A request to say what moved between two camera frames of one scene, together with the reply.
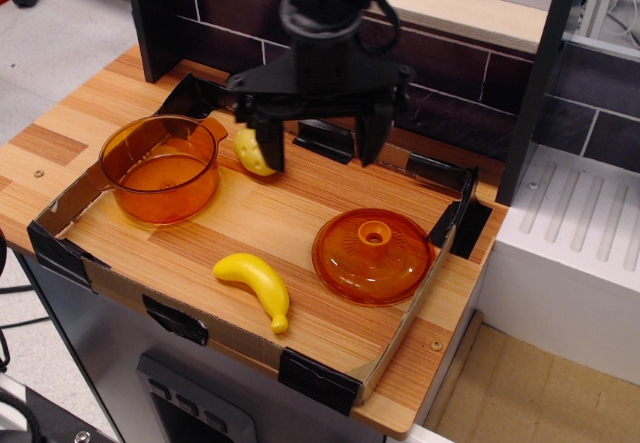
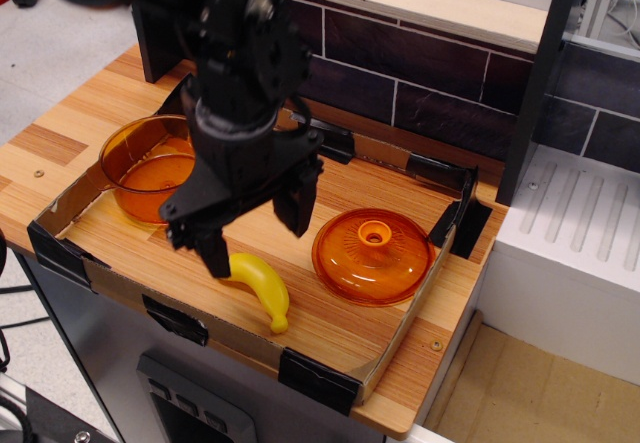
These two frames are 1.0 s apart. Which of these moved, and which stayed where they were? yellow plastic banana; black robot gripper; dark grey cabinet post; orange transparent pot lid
Moved: black robot gripper
Stayed: yellow plastic banana; dark grey cabinet post; orange transparent pot lid
